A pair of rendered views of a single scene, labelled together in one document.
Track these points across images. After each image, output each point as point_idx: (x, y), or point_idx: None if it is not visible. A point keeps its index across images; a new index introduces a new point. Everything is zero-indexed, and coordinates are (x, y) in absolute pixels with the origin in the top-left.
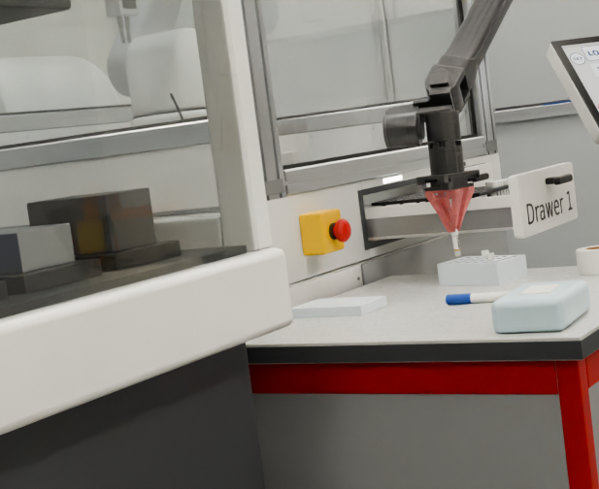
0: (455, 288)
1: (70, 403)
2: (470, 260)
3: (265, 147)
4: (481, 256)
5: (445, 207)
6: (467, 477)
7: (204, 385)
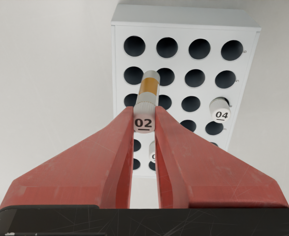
0: (84, 76)
1: None
2: (166, 94)
3: None
4: (234, 85)
5: (165, 153)
6: None
7: None
